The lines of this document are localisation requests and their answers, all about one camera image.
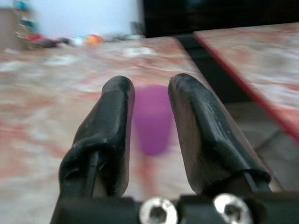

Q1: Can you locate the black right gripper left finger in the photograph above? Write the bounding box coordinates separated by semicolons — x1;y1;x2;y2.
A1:
58;76;136;198

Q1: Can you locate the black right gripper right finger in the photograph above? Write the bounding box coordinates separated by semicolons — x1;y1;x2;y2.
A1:
168;73;272;196

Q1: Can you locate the purple plastic cup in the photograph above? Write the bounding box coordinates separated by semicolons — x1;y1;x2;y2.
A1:
132;84;175;156

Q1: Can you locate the marble pattern table with red edge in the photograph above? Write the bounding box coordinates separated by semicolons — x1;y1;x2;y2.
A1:
193;22;299;142

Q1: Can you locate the orange ball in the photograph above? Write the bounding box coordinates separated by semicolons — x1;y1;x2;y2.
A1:
84;34;102;45

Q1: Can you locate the black cabinet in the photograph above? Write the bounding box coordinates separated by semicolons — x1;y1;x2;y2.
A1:
142;0;299;38

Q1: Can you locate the red cloth item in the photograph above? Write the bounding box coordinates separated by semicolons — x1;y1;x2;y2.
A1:
26;34;49;44

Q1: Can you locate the wooden shelf unit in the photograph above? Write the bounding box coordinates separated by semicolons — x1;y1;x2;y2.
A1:
0;0;36;52

